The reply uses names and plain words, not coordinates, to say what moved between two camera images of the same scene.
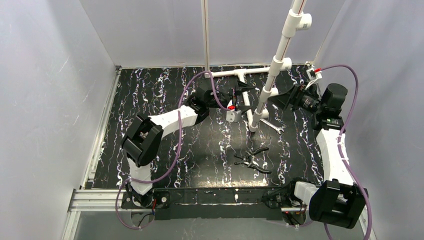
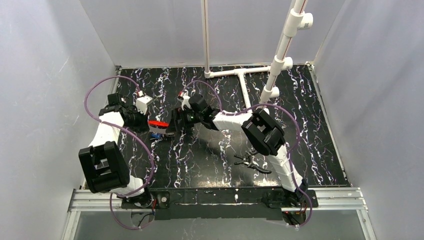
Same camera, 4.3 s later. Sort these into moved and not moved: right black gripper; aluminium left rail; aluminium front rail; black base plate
Moved: right black gripper
Not moved: aluminium front rail; black base plate; aluminium left rail
